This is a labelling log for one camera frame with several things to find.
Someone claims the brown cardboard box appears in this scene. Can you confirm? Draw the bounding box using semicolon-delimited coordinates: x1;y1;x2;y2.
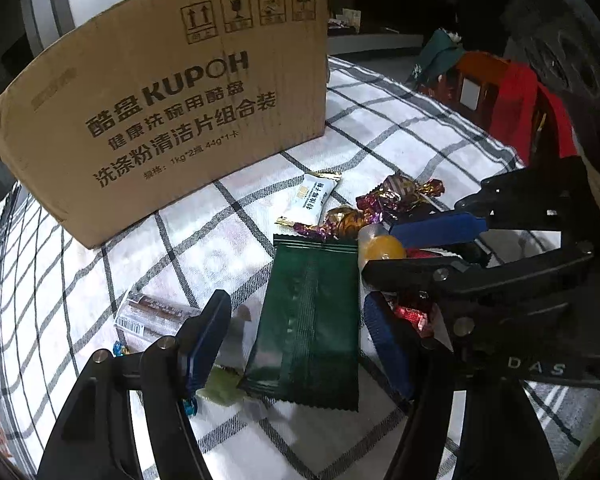
0;0;329;250

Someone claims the large purple gold wrapped candy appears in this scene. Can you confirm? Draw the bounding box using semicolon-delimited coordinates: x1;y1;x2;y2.
356;174;445;225

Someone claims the red snack packet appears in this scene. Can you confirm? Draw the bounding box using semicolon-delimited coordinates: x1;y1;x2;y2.
404;246;461;262

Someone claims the red foil candy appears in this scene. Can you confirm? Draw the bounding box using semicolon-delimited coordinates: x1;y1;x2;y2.
387;291;446;336

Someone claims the yellow jelly cup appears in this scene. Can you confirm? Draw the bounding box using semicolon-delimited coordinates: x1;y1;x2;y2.
357;225;407;273

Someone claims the dark green snack packet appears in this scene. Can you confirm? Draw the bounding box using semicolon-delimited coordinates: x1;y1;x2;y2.
240;234;362;413

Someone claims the blue foil wrapped candy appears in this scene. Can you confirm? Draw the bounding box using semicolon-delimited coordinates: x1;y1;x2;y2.
112;340;200;417

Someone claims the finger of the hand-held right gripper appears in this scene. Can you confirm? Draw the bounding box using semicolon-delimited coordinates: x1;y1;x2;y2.
389;157;588;250
361;241;595;307

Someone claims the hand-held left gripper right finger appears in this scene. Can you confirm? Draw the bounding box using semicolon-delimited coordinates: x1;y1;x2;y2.
364;291;561;480

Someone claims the red chair with clothes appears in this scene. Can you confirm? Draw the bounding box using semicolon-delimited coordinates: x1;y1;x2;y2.
490;62;581;166

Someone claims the wooden chair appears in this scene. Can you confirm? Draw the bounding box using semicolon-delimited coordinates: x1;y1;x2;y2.
420;52;511;126

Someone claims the black white checked tablecloth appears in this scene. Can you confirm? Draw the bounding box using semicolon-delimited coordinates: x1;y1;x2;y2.
0;55;600;480

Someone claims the pale green candy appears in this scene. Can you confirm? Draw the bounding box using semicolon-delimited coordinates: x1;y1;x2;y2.
200;365;248;408

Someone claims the white low cabinet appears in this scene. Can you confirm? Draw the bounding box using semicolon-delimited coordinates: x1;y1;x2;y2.
326;7;426;56

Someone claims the dark green cloth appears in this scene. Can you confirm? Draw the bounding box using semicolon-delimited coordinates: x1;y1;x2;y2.
412;29;466;86

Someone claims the white candy packet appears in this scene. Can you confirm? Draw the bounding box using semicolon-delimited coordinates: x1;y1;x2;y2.
275;171;342;233

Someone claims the brown white bar packet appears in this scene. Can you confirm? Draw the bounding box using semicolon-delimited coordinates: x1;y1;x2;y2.
114;290;203;353

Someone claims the gold candy with purple ends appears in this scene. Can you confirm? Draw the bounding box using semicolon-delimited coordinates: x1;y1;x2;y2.
294;205;376;242

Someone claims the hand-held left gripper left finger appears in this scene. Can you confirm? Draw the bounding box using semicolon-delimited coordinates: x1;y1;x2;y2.
37;289;232;480

